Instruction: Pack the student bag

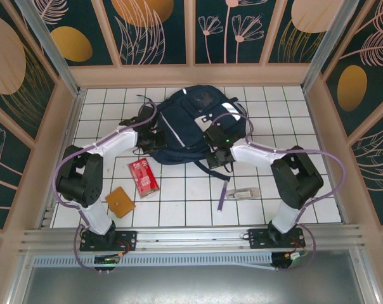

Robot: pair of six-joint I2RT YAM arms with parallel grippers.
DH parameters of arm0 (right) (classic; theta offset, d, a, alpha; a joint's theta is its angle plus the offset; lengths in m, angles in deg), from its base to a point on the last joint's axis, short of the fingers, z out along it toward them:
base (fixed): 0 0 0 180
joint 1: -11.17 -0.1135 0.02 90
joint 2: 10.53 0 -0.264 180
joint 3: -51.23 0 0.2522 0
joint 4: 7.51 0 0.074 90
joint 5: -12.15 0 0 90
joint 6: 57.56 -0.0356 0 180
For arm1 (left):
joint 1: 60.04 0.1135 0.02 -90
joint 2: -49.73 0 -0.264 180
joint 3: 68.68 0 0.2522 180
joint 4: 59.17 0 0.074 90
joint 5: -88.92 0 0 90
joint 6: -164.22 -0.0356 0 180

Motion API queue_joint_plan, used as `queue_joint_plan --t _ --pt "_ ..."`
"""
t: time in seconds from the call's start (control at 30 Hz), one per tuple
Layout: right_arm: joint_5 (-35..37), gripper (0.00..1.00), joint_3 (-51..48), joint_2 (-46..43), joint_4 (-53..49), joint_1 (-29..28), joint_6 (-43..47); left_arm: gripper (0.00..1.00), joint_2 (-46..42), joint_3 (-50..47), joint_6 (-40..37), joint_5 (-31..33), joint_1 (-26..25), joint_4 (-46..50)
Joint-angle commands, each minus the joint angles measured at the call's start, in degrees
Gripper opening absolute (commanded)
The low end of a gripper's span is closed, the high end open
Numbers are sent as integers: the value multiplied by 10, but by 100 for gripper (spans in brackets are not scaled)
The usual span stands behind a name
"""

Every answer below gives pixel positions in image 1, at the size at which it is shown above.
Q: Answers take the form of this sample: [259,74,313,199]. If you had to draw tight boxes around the navy blue backpack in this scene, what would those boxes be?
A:
[136,84,248,182]

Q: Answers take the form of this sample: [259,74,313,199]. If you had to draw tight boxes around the red tissue packet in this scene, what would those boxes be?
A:
[128,156,162,200]

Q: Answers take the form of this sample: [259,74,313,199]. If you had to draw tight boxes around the purple pen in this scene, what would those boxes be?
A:
[217,180,230,213]

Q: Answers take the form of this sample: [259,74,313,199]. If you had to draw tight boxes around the clear plastic pouch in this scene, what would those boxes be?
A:
[225,187,263,201]

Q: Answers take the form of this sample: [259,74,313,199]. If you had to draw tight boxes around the brown leather wallet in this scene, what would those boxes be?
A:
[104,186,137,220]

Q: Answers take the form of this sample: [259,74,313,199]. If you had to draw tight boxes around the small green circuit board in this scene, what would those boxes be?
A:
[284,251,308,262]
[93,255,121,265]

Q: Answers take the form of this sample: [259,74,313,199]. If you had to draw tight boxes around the aluminium side rail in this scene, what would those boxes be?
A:
[38,90,86,229]

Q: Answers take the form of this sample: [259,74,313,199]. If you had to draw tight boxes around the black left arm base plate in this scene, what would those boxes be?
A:
[79,230,138,253]

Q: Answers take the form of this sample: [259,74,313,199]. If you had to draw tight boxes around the aluminium mounting rail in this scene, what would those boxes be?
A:
[18,224,367,255]

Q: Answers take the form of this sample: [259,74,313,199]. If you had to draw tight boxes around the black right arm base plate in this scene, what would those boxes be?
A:
[248,228,307,250]

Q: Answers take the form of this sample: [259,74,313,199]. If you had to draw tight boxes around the grey slotted cable duct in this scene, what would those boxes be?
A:
[32,254,276,271]

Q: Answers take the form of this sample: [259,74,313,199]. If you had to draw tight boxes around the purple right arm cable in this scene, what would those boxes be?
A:
[209,111,347,273]

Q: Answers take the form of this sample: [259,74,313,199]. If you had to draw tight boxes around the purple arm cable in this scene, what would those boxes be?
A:
[53,101,158,273]
[209,111,347,273]

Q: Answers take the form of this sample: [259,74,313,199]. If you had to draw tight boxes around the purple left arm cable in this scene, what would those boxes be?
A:
[53,101,158,273]

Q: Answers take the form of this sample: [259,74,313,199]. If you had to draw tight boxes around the aluminium frame post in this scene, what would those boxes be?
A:
[301,0,353,91]
[15,0,85,96]

